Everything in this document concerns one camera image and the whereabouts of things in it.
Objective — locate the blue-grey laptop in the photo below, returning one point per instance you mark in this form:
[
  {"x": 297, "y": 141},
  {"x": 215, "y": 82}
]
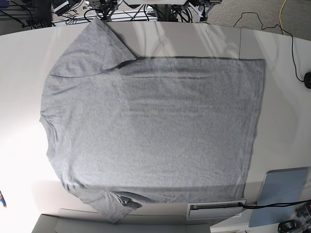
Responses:
[{"x": 279, "y": 186}]

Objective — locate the grey T-shirt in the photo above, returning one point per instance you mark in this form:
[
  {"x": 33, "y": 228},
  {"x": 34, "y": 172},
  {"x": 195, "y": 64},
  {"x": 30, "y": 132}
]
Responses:
[{"x": 124, "y": 130}]

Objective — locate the black round puck device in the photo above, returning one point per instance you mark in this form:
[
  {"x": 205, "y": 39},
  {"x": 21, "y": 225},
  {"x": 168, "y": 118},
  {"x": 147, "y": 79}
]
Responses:
[{"x": 307, "y": 80}]

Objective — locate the blue orange tool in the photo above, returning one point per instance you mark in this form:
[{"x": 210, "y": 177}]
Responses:
[{"x": 2, "y": 200}]

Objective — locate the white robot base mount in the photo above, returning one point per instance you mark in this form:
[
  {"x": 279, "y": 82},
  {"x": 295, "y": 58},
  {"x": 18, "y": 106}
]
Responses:
[{"x": 158, "y": 2}]

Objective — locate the black device bottom right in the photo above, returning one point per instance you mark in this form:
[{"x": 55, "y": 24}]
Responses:
[{"x": 286, "y": 227}]

